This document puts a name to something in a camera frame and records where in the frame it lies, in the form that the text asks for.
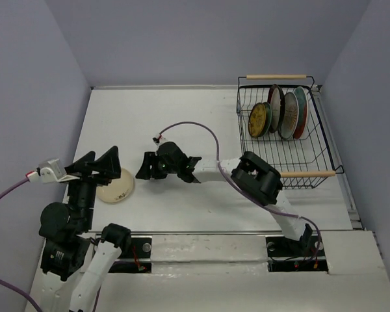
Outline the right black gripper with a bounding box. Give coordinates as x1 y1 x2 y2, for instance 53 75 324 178
136 149 180 177

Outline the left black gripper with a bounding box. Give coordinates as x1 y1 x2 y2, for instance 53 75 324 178
62 143 124 228

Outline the cream translucent plate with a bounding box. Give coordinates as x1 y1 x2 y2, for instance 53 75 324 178
96 168 135 204

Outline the yellow black patterned plate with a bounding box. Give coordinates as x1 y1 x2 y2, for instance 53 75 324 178
248 103 267 138

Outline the blue white floral small plate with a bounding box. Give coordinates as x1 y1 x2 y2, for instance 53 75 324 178
261 102 272 136

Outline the dark red rimmed beige plate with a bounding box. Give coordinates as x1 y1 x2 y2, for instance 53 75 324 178
268 84 285 133

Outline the white plate orange sunburst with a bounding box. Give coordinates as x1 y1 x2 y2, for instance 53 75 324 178
278 92 299 140

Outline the red teal floral plate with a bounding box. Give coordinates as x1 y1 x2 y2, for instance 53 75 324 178
293 86 309 140

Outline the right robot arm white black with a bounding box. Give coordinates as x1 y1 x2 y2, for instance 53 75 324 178
135 142 313 256

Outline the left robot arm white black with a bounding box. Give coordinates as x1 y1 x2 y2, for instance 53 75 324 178
38 146 131 311

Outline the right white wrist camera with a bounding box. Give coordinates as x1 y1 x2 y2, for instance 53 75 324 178
152 133 168 146

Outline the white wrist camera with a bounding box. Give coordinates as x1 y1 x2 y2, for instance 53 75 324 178
152 133 168 146
25 159 78 184

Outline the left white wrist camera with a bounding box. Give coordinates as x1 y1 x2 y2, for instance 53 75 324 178
25 159 78 184

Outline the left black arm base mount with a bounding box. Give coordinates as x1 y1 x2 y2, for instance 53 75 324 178
109 235 152 274

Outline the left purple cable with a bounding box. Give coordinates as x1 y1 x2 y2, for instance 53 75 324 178
0 177 43 312

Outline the purple cable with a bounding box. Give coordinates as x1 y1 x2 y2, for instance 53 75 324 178
0 177 43 312
159 122 322 264

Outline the black wire dish rack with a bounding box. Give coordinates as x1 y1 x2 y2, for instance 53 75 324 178
236 76 345 189

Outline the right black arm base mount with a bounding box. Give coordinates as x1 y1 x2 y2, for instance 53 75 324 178
266 236 328 272

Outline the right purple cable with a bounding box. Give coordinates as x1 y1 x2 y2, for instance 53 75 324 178
159 122 322 264

